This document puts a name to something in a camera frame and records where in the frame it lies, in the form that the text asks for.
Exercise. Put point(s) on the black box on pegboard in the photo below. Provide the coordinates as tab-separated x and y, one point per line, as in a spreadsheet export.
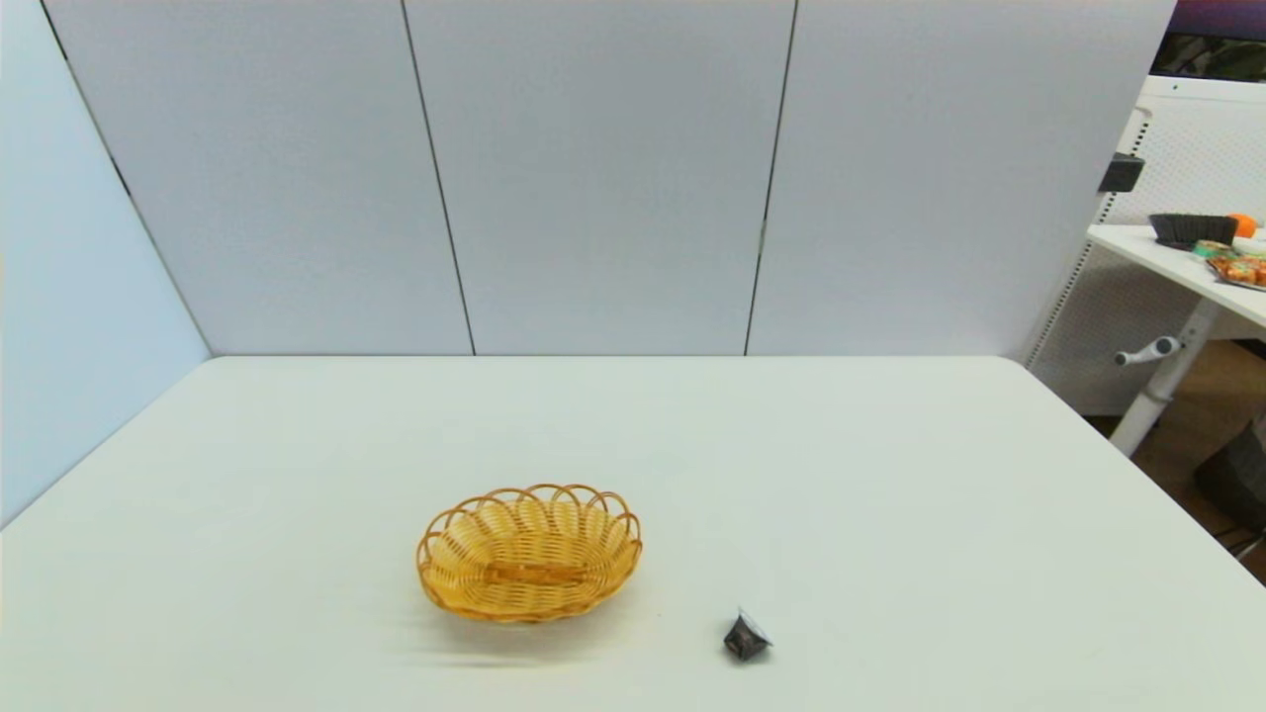
1121	173

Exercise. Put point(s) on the green round tin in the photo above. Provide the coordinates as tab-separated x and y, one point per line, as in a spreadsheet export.
1212	248

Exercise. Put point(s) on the colourful snack packets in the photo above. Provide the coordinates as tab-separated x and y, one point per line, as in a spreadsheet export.
1241	269

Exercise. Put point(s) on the yellow wicker basket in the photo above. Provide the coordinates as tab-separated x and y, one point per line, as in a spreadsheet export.
529	554

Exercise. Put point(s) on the white pegboard panel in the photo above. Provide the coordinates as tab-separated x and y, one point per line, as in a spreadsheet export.
1187	148

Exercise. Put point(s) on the orange fruit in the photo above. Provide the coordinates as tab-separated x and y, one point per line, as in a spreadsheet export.
1243	224

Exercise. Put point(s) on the white side desk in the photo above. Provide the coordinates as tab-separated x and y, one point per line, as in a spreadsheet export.
1177	297

